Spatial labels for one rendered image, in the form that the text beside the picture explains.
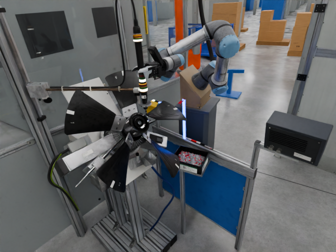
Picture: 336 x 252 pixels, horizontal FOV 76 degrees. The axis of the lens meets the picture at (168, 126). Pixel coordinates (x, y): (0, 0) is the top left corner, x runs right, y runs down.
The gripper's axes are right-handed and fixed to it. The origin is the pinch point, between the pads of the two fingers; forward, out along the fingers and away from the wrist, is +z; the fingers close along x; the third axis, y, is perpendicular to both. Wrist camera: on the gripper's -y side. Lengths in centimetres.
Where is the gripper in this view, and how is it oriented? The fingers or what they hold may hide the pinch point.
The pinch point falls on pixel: (136, 69)
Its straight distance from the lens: 114.1
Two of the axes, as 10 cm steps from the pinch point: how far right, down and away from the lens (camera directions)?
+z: -6.7, 4.0, -6.3
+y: 0.5, 8.6, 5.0
